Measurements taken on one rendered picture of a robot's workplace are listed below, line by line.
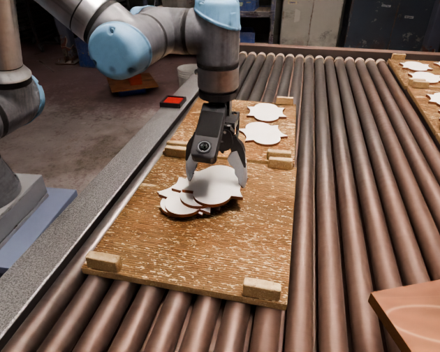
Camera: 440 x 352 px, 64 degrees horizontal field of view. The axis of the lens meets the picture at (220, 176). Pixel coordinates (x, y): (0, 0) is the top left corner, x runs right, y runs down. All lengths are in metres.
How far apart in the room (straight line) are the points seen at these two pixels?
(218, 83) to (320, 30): 4.95
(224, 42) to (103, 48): 0.20
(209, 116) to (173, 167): 0.27
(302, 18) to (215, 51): 4.89
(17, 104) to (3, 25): 0.16
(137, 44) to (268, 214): 0.42
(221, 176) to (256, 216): 0.12
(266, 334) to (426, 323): 0.21
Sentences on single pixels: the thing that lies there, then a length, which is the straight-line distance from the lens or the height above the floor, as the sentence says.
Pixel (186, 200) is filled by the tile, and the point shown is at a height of 0.97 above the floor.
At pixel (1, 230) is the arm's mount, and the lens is 0.86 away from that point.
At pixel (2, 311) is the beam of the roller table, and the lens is 0.69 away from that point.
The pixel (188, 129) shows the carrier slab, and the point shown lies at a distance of 1.07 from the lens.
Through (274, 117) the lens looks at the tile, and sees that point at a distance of 1.14.
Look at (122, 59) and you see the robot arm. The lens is 0.51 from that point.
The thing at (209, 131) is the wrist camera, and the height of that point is 1.12.
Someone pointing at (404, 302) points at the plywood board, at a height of 1.04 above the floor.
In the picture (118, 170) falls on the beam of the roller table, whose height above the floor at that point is 0.92.
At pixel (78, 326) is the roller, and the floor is 0.91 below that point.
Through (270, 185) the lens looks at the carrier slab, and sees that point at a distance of 0.82.
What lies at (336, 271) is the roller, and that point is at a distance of 0.67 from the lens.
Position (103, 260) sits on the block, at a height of 0.96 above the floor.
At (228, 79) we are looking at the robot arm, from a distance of 0.63.
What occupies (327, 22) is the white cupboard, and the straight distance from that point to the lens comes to 5.54.
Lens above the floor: 1.40
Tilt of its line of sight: 33 degrees down
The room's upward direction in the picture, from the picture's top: straight up
